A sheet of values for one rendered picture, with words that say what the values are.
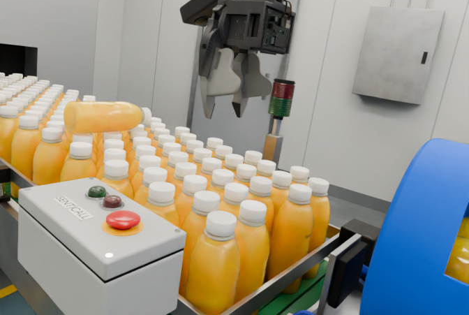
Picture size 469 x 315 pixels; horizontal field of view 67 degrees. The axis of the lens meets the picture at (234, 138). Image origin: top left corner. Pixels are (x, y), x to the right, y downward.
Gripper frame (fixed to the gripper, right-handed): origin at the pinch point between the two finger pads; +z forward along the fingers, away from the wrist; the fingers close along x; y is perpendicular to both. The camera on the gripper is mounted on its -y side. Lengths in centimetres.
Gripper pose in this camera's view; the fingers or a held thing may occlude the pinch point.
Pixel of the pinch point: (221, 108)
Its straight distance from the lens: 50.2
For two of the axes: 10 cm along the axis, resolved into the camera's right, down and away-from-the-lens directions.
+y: 7.6, 2.5, -6.0
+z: -1.5, 9.7, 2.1
